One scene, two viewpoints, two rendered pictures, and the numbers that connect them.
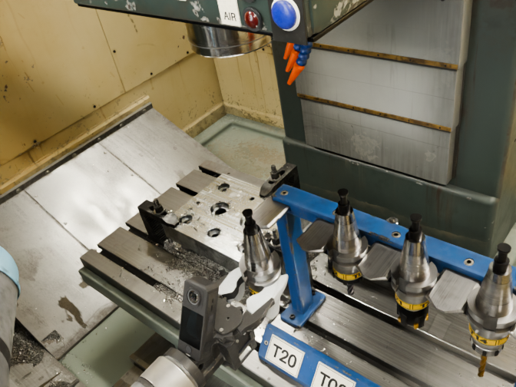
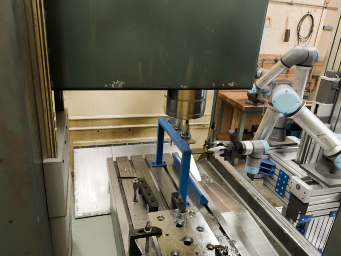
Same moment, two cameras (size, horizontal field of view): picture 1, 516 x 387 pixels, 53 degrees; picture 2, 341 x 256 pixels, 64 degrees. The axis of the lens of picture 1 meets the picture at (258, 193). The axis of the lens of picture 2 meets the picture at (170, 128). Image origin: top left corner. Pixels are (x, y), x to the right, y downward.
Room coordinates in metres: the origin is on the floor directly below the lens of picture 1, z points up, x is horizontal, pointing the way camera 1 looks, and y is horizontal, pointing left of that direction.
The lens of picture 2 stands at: (1.80, 0.35, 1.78)
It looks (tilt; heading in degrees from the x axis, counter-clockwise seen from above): 21 degrees down; 204
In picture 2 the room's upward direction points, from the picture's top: 4 degrees clockwise
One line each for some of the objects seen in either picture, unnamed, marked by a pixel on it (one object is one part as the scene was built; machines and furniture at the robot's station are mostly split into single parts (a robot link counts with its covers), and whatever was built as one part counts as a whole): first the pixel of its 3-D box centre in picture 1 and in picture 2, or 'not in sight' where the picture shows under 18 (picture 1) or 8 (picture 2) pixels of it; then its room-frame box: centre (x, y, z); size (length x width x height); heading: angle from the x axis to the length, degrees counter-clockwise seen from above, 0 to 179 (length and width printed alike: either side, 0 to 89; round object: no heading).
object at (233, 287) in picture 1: (239, 286); (216, 153); (0.57, 0.06, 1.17); 0.09 x 0.03 x 0.06; 146
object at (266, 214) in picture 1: (265, 215); (197, 151); (0.68, -0.01, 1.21); 0.07 x 0.05 x 0.01; 133
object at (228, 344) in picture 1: (211, 344); (231, 149); (0.47, 0.11, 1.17); 0.12 x 0.08 x 0.09; 133
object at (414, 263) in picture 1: (414, 254); (179, 121); (0.48, -0.19, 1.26); 0.04 x 0.04 x 0.07
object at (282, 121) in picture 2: not in sight; (280, 115); (-0.21, 0.29, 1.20); 0.13 x 0.12 x 0.14; 147
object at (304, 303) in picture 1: (295, 260); (183, 182); (0.72, -0.05, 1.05); 0.10 x 0.05 x 0.30; 133
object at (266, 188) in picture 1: (279, 187); (145, 237); (1.06, -0.06, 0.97); 0.13 x 0.03 x 0.15; 133
